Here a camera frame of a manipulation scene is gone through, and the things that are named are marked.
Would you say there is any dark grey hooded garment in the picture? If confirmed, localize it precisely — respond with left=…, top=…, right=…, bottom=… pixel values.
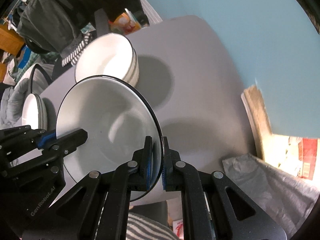
left=17, top=0, right=93, bottom=67

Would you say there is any black office chair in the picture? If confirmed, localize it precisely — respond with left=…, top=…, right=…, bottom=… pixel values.
left=18, top=0, right=148, bottom=80

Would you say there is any striped grey white cloth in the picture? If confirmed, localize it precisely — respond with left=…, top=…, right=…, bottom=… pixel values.
left=126, top=212, right=178, bottom=240

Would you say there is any wooden board by wall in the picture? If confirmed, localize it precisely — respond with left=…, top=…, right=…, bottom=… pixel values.
left=241, top=85, right=272, bottom=160

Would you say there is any green checkered cloth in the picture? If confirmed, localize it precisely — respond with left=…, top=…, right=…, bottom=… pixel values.
left=13, top=46, right=60, bottom=83

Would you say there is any orange wooden cabinet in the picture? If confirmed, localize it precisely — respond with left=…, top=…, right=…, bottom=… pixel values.
left=0, top=23, right=24, bottom=85

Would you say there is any silver foil bag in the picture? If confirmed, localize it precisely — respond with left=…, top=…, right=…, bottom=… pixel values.
left=222, top=153, right=319, bottom=238

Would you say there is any grey puffy blanket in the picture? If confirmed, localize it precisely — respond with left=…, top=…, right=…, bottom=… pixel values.
left=1, top=79, right=29, bottom=129

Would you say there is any red white box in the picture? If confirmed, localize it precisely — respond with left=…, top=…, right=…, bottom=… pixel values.
left=172, top=219, right=184, bottom=239

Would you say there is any white plate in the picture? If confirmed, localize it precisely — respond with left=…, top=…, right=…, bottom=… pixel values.
left=21, top=93, right=48, bottom=130
left=75, top=33, right=139, bottom=87
left=56, top=75, right=164, bottom=201

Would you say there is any white plate top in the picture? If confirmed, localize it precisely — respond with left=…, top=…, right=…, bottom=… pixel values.
left=75, top=33, right=139, bottom=87

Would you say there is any orange snack packaging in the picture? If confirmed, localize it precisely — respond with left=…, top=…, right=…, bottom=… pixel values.
left=108, top=8, right=142, bottom=35

